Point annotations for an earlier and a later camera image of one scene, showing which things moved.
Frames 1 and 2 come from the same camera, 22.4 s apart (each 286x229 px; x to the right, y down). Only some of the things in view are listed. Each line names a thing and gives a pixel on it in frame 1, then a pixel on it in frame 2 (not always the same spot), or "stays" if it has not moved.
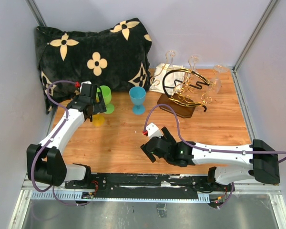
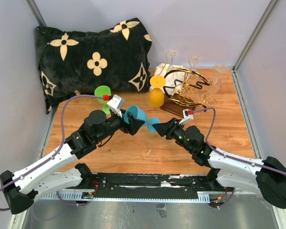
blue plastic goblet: [137, 95] -> [139, 114]
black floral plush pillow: [117, 57] stays
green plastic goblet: [107, 96] stays
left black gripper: [100, 106] -> [134, 124]
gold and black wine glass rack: [183, 88] stays
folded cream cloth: [174, 81] stays
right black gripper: [167, 135] -> [168, 128]
